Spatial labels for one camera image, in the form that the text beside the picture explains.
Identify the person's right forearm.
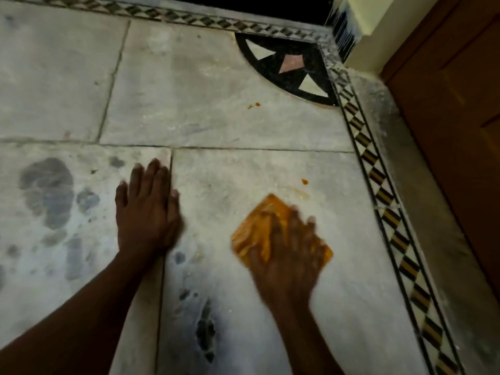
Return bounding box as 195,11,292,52
269,301,346,375

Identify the orange cleaning cloth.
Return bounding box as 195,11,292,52
230,193,334,270

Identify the brown wooden door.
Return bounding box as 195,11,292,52
380,0,500,303

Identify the person's left hand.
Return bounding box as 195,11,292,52
115,158,183,259

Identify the person's right hand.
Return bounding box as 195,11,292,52
248,207,329,311

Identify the person's left forearm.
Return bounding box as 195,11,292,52
0,250,166,375

